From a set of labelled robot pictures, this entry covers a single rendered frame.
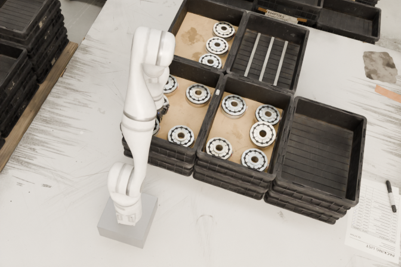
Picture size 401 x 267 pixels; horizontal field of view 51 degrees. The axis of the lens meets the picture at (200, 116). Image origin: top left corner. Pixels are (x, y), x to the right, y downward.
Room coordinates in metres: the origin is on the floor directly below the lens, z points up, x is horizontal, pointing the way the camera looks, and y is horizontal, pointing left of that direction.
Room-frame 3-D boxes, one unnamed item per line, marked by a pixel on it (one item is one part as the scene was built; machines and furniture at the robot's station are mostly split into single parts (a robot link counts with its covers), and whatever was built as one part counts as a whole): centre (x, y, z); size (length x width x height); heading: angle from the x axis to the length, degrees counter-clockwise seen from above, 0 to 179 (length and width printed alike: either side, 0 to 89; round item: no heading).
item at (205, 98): (1.04, 0.03, 0.86); 0.10 x 0.10 x 0.01
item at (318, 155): (0.85, -0.48, 0.87); 0.40 x 0.30 x 0.11; 171
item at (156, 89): (0.87, 0.17, 1.12); 0.09 x 0.07 x 0.15; 104
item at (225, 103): (1.02, -0.13, 0.86); 0.10 x 0.10 x 0.01
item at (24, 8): (1.63, 1.11, 0.37); 0.40 x 0.30 x 0.45; 173
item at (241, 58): (1.29, -0.25, 0.87); 0.40 x 0.30 x 0.11; 171
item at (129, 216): (0.51, 0.19, 0.89); 0.09 x 0.09 x 0.17; 0
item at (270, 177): (0.89, -0.18, 0.92); 0.40 x 0.30 x 0.02; 171
